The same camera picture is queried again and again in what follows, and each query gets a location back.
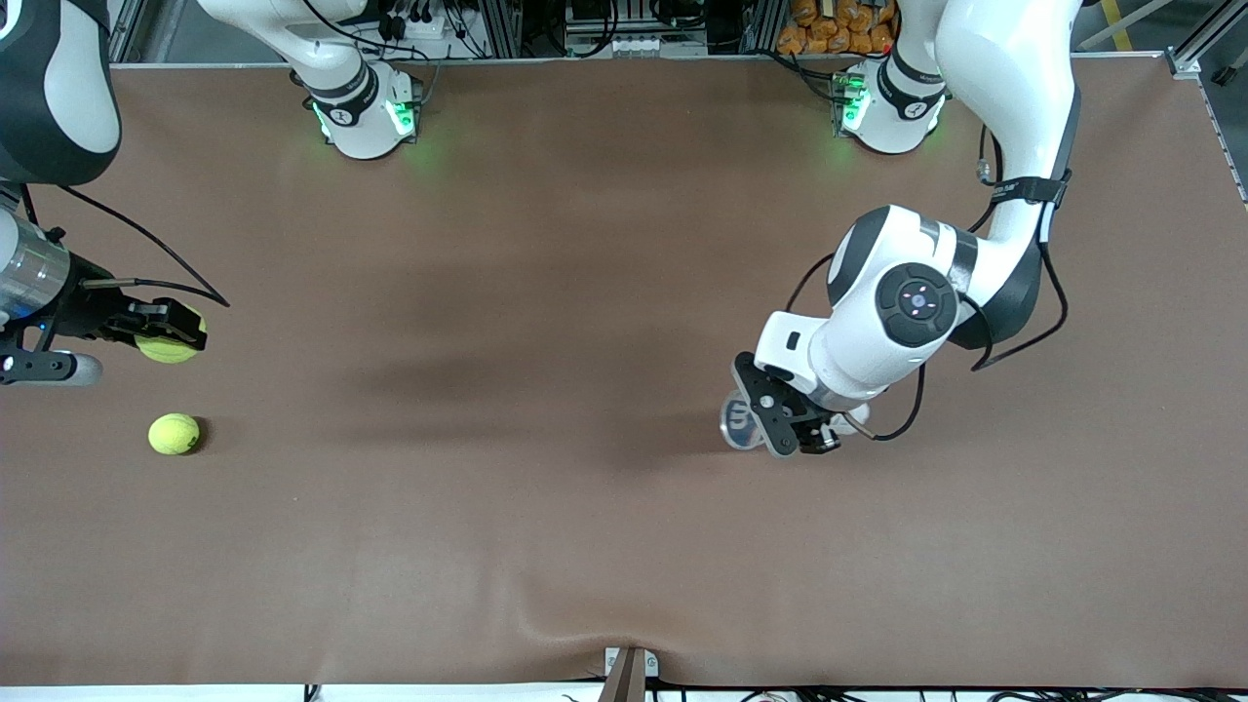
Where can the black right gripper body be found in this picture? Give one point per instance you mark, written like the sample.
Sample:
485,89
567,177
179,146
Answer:
86,310

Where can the yellow tennis ball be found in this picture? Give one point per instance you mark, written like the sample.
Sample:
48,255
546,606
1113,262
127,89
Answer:
166,354
174,434

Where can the blue white tennis ball can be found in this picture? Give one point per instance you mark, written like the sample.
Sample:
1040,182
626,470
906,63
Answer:
739,427

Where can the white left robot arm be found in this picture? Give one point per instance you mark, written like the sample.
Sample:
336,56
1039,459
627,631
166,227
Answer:
1004,97

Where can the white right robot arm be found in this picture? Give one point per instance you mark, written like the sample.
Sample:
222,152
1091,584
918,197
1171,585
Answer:
356,107

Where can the brown table mat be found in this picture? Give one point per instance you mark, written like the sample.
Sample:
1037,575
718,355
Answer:
624,546

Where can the white power strip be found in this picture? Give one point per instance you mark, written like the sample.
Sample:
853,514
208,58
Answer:
419,39

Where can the orange packaged goods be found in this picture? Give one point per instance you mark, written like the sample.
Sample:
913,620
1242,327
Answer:
829,24

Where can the grey electronics unit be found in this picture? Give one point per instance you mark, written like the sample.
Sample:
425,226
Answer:
634,44

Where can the aluminium frame profile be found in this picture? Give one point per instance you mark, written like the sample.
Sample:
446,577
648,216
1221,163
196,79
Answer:
132,34
1185,60

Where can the grey clamp bracket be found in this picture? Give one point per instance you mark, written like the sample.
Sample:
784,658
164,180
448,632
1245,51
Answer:
651,665

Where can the brown camera pole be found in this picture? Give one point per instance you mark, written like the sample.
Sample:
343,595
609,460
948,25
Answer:
624,682

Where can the aluminium frame post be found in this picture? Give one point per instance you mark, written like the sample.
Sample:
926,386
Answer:
760,24
502,24

